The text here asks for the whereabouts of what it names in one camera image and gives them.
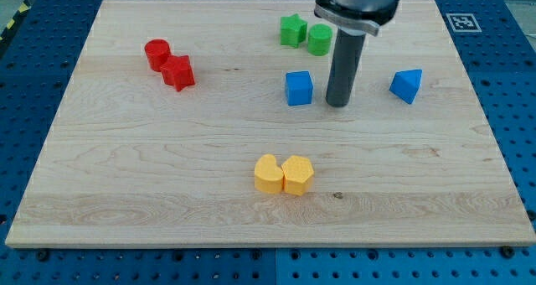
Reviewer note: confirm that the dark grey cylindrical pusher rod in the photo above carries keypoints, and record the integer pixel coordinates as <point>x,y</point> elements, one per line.
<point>345,59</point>

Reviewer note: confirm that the blue cube block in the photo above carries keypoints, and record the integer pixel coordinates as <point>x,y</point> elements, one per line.
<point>299,88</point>

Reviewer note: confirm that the yellow hexagon block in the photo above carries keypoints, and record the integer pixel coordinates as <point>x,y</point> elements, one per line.
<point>298,175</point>

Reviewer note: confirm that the green cylinder block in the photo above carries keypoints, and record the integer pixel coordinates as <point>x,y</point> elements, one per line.
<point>319,39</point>

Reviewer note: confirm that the green star block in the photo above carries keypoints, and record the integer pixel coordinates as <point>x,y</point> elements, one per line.
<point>293,30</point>

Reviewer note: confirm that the blue triangular prism block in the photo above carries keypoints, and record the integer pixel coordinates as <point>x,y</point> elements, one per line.
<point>406,84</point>

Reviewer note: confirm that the white fiducial marker tag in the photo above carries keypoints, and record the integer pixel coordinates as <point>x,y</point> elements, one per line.
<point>463,23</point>

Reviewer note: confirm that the yellow heart block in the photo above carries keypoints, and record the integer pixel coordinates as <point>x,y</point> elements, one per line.
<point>268,175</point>

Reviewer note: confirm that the light wooden board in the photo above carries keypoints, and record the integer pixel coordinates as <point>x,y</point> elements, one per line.
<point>129,162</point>

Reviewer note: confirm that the red star block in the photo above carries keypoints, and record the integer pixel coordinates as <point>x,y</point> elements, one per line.
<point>178,72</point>

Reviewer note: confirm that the red cylinder block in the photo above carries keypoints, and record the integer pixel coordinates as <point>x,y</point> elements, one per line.
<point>157,52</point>

